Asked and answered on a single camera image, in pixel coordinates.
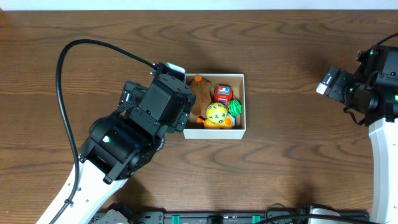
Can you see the red toy fire truck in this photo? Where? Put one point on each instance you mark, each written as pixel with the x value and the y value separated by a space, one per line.
pixel 223 94

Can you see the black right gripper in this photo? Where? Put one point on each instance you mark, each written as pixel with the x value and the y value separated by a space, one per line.
pixel 336 91

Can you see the yellow ball with blue letters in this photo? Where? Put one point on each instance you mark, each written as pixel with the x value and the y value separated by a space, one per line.
pixel 216 113

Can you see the green plastic turbine wheel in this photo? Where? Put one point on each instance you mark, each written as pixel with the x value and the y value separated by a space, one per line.
pixel 234 107

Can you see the orange rubber duck toy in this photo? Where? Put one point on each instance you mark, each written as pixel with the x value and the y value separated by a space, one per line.
pixel 228 123

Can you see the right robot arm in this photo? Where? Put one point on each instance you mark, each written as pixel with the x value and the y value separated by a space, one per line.
pixel 374 95

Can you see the brown plush bear toy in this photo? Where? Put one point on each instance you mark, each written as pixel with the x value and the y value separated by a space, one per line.
pixel 201 88

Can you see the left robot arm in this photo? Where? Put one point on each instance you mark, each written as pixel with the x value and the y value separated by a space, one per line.
pixel 120 144

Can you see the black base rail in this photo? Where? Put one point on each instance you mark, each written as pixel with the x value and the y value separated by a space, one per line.
pixel 121 213

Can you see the white cardboard box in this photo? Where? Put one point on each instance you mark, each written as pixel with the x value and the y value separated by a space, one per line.
pixel 194 130

